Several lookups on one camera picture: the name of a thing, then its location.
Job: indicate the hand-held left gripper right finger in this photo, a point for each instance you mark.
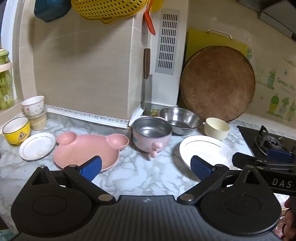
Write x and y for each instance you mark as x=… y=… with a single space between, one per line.
x=200 y=168

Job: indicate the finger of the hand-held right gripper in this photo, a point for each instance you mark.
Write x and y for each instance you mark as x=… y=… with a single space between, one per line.
x=279 y=155
x=245 y=159

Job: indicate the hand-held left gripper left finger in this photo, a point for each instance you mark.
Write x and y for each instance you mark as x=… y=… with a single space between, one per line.
x=91 y=167

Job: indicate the large white plate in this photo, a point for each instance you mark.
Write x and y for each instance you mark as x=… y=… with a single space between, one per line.
x=208 y=150

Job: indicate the pink bear-shaped plate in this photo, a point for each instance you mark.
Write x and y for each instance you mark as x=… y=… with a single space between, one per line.
x=78 y=150

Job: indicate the cream bowl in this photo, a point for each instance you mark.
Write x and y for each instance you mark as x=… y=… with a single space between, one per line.
x=216 y=129

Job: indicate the stainless steel bowl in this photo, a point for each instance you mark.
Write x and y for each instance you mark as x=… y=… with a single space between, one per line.
x=180 y=120

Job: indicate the pink steel-lined bowl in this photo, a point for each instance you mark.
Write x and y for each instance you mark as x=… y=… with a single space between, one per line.
x=151 y=139

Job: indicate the person's right hand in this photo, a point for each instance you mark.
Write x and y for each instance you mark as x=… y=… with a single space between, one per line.
x=291 y=215

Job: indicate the black burner grate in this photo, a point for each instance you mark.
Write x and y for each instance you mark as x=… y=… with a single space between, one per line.
x=269 y=141

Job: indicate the black gas stove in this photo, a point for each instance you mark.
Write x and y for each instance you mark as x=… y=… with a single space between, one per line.
x=247 y=136

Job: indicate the white patterned edge strip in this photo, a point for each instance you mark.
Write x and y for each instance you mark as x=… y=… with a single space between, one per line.
x=92 y=114

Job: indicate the small white plate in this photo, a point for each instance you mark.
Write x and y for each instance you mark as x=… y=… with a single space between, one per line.
x=37 y=146

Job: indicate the translucent plastic cup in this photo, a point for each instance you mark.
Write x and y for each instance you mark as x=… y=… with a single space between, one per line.
x=38 y=122

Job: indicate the yellow sponge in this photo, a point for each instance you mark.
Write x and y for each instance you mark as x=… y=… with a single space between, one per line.
x=154 y=112

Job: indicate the round wooden cutting board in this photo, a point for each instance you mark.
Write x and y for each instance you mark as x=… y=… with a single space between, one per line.
x=217 y=83

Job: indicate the yellow bowl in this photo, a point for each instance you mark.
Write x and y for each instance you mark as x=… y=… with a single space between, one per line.
x=17 y=134

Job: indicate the white dotted bowl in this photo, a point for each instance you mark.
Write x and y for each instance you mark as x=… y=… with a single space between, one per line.
x=33 y=106

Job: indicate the green water bottle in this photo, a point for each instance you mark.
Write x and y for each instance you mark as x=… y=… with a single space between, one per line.
x=5 y=88

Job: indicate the yellow plastic cutting board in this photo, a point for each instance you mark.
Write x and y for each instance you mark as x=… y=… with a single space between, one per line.
x=196 y=41

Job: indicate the grey vent grille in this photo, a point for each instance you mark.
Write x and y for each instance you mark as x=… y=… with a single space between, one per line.
x=167 y=41

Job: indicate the grey range hood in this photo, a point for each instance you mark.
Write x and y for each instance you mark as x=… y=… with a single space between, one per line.
x=272 y=11

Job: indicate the orange spatula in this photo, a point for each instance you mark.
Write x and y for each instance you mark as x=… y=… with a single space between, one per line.
x=149 y=20

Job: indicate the yellow plastic colander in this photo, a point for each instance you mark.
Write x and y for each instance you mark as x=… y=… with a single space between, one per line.
x=104 y=9

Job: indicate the blue basin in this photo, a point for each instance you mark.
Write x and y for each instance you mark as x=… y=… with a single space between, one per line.
x=50 y=10

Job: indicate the yellow hanging utensil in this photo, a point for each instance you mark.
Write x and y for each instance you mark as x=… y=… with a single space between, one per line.
x=157 y=4

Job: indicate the plant print wall sticker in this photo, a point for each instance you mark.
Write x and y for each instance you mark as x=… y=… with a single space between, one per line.
x=275 y=99

